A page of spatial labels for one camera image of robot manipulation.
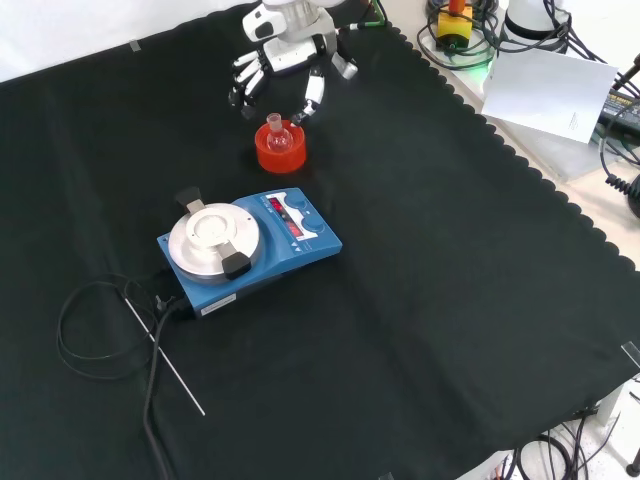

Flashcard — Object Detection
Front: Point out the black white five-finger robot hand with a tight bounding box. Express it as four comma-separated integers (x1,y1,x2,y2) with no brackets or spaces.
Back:
227,19,360,127

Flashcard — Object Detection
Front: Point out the clear round-bottom glass flask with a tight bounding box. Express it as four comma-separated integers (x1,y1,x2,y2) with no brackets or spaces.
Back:
265,112,292,153

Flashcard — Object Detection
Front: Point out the yellow stop button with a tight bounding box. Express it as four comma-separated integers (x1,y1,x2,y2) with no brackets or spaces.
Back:
436,0,474,51

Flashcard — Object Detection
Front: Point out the blue-base heater with steel plate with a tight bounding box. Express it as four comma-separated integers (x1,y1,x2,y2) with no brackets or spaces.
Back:
156,185,344,321

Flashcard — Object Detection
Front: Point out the black bench cloth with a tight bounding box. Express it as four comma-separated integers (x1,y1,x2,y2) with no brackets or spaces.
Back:
0,0,640,480

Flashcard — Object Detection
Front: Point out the pale board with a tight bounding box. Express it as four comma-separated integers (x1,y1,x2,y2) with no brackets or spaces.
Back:
480,48,620,145

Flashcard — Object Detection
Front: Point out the black power adapter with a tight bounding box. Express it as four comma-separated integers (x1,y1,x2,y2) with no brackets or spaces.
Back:
597,88,640,142

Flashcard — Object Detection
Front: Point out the thin steel probe rod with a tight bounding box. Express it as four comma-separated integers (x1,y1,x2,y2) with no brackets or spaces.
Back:
123,297,207,417

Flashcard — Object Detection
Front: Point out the white wrist camera shell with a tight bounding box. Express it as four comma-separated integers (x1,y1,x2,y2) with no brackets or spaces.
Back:
242,4,284,42

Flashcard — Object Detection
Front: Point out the green cable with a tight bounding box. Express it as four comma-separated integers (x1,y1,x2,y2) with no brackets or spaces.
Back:
348,0,392,31

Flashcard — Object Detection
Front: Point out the orange ribbed flask ring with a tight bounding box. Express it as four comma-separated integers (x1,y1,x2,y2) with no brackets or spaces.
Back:
253,118,308,175

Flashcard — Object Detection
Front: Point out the black cable bundle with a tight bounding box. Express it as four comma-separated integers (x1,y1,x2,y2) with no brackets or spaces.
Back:
416,0,503,72

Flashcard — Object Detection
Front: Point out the black coiled cable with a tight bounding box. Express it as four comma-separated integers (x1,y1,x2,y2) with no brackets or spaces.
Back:
598,133,640,221

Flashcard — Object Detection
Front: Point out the thin black looped cable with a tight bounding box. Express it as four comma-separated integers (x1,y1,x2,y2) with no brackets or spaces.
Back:
56,273,174,381

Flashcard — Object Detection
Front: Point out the thick black power cable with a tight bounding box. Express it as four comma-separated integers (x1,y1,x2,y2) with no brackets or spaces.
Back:
142,299,186,480

